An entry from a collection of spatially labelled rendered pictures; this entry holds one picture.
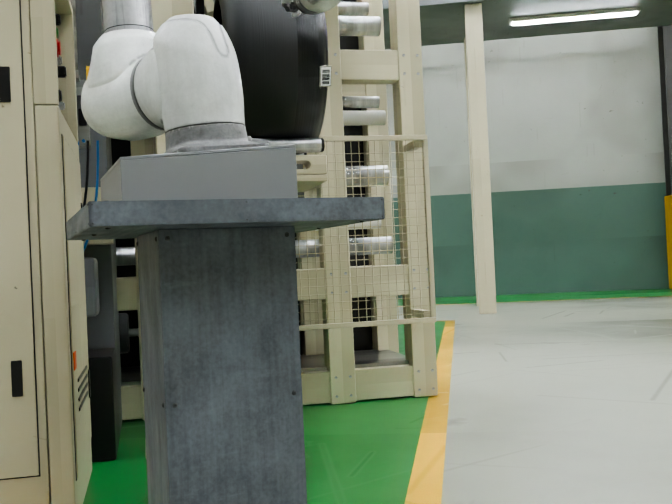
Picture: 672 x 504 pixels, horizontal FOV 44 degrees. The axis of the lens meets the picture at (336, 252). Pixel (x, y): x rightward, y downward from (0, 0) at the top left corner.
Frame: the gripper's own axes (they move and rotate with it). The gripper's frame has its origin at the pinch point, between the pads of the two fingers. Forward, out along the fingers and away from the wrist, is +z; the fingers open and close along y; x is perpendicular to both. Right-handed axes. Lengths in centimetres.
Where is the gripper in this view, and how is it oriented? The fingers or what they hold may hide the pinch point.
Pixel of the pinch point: (296, 9)
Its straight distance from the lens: 239.3
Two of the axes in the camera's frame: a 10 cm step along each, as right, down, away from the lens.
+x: 0.2, 9.9, 1.3
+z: -2.3, -1.2, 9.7
